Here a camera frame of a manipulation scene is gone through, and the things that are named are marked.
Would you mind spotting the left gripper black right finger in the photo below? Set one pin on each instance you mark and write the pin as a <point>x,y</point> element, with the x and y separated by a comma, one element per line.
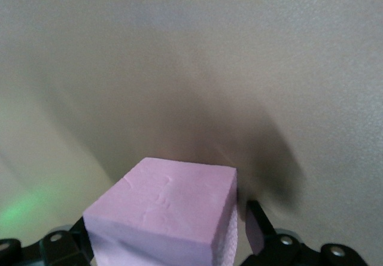
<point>269,239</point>

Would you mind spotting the dusky pink foam cube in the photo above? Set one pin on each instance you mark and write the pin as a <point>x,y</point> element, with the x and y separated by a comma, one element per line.
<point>167,206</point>

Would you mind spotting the table cover sheet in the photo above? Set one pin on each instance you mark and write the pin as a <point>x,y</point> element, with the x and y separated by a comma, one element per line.
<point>209,53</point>

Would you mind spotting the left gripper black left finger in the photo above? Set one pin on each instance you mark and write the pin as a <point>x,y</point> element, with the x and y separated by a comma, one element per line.
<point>60,248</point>

